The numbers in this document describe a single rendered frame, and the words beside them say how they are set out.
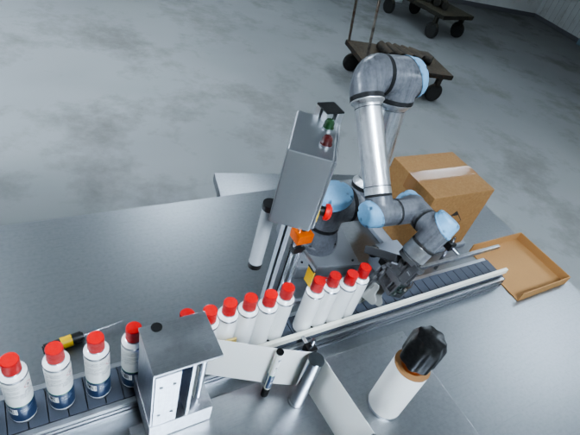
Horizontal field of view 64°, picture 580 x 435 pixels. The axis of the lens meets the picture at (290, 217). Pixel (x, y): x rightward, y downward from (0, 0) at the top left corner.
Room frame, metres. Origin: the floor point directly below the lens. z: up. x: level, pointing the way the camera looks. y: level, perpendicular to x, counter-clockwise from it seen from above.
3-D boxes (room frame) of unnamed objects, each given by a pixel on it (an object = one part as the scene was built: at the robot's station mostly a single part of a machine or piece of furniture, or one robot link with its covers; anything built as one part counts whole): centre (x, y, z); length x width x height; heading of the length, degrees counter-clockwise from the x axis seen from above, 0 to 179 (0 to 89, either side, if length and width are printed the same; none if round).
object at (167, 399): (0.51, 0.14, 1.01); 0.14 x 0.13 x 0.26; 128
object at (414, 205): (1.11, -0.33, 1.19); 0.11 x 0.11 x 0.08; 35
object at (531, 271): (1.47, -0.92, 0.85); 0.30 x 0.26 x 0.04; 128
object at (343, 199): (1.21, -0.12, 1.05); 0.13 x 0.12 x 0.14; 125
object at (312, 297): (0.83, -0.12, 0.98); 0.05 x 0.05 x 0.20
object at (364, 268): (0.93, -0.24, 0.98); 0.05 x 0.05 x 0.20
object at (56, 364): (0.45, 0.36, 0.98); 0.05 x 0.05 x 0.20
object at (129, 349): (0.55, 0.24, 0.98); 0.05 x 0.05 x 0.20
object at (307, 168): (0.85, 0.00, 1.38); 0.17 x 0.10 x 0.19; 3
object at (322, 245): (1.21, -0.11, 0.93); 0.15 x 0.15 x 0.10
